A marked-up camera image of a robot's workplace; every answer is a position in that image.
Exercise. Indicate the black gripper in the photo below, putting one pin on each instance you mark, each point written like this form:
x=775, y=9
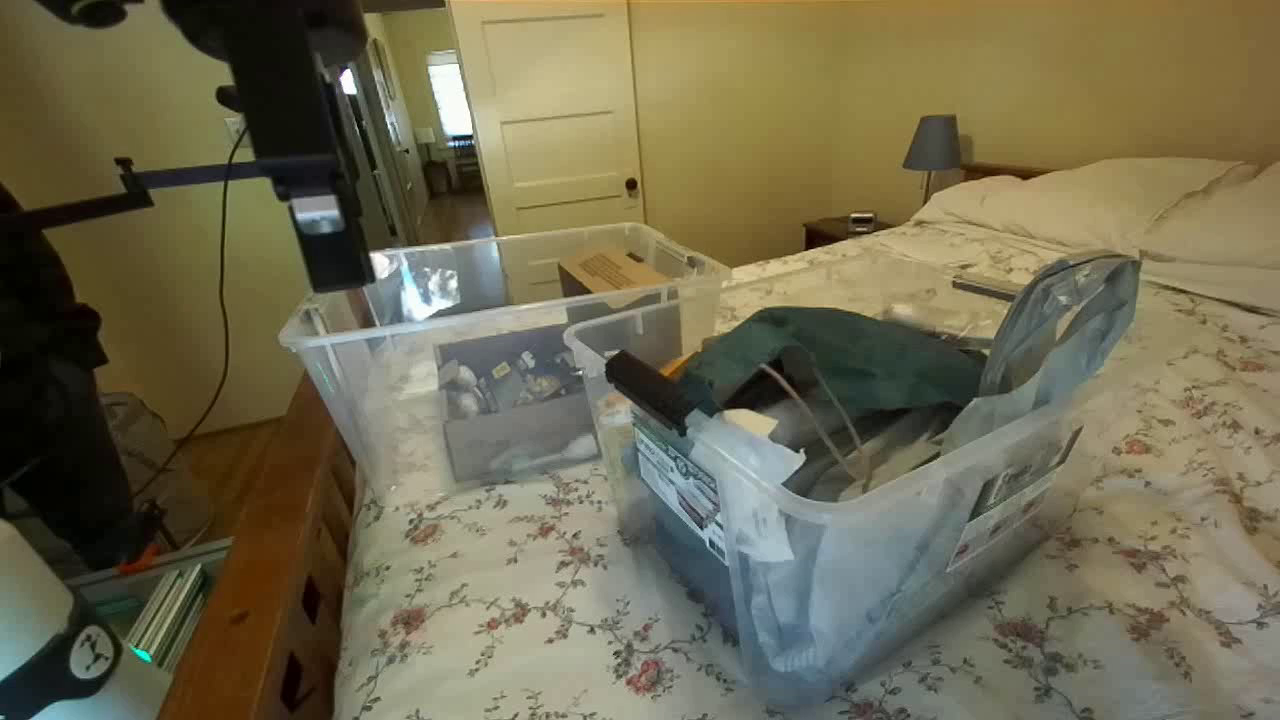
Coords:
x=287, y=107

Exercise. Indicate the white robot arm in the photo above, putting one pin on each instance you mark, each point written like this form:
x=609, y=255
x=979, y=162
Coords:
x=41, y=612

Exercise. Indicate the cream panel door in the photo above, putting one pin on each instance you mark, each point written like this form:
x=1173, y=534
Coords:
x=545, y=122

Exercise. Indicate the clear plastic storage bin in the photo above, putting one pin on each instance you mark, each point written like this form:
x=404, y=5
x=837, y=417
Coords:
x=387, y=387
x=855, y=585

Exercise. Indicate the flat labelled cardboard box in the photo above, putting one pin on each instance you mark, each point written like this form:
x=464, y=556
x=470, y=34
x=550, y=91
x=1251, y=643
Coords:
x=609, y=275

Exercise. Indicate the open brown cardboard box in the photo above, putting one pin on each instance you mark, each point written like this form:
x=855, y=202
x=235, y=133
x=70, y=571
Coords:
x=514, y=412

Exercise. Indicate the orange cardboard box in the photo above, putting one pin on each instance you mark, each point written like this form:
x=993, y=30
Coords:
x=676, y=360

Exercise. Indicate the white printed label package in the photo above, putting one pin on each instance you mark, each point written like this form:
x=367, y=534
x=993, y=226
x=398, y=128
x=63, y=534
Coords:
x=681, y=484

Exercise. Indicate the floral bedspread bed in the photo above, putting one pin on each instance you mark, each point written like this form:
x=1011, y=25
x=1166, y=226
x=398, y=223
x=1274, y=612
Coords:
x=534, y=601

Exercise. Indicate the dark wooden nightstand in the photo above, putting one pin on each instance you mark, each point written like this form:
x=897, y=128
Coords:
x=842, y=231

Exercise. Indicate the teal folded cloth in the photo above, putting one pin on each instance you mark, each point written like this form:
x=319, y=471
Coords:
x=855, y=356

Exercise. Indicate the grey shade table lamp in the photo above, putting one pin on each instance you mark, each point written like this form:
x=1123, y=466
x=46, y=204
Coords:
x=933, y=140

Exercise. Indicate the dark wooden headboard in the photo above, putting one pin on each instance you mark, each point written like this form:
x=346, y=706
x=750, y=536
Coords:
x=1002, y=168

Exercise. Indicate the white pillow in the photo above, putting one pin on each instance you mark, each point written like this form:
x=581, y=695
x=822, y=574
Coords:
x=1225, y=226
x=1066, y=195

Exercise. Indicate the grey translucent plastic package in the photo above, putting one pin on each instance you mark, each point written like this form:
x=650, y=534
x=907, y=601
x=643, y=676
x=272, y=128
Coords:
x=1066, y=333

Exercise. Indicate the black camera boom stand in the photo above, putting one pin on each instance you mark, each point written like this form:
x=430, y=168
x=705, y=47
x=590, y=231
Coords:
x=184, y=179

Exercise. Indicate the grey metal rail stack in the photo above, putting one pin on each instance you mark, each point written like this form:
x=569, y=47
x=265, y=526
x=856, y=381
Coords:
x=164, y=605

